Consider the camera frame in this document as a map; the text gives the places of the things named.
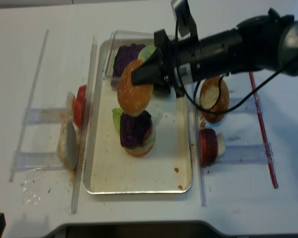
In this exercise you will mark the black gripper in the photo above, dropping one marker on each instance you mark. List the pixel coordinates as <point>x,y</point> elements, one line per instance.
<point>158,69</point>

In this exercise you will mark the sesame top bun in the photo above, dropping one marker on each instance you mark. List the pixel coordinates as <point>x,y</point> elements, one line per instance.
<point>133,99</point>

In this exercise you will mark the sesame bun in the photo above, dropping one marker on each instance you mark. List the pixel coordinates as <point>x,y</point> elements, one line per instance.
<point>133,99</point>
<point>213,97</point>

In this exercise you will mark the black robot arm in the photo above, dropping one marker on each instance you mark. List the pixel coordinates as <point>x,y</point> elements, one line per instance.
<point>263,42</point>

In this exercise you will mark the tomato slice on burger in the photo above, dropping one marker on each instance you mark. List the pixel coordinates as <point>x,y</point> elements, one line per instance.
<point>148,133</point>

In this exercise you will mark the green lettuce leaf on burger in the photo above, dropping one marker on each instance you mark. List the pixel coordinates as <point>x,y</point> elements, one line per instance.
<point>116,115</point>

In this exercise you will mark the red tomato slice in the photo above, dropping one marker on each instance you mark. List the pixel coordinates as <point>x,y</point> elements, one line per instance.
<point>79,106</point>

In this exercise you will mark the white slice beside patties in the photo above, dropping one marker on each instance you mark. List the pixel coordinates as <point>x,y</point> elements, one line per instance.
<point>220,144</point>

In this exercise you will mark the white slice behind tomato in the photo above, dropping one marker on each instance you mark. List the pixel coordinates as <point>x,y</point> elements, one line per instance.
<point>70,102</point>

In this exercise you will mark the pale bread bun left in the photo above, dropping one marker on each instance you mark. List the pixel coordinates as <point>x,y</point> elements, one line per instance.
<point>67,145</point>

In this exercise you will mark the purple cabbage in container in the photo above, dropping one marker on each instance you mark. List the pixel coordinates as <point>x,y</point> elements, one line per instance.
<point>124,56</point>

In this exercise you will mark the clear plastic container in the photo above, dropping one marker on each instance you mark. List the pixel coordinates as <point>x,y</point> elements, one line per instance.
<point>119,38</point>

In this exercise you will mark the bottom burger bun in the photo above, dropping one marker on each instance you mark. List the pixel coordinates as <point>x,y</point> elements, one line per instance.
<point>143,148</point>

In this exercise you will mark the metal baking tray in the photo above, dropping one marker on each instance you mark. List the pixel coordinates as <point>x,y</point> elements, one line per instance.
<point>109,169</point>

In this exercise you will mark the dark monitor edge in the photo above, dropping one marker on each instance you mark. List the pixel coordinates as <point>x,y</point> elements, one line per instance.
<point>139,230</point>

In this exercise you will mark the red plastic strip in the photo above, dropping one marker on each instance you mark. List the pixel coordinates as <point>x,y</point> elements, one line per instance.
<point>268,150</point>

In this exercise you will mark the clear far left rail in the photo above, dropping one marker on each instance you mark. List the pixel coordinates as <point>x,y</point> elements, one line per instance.
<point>15,160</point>

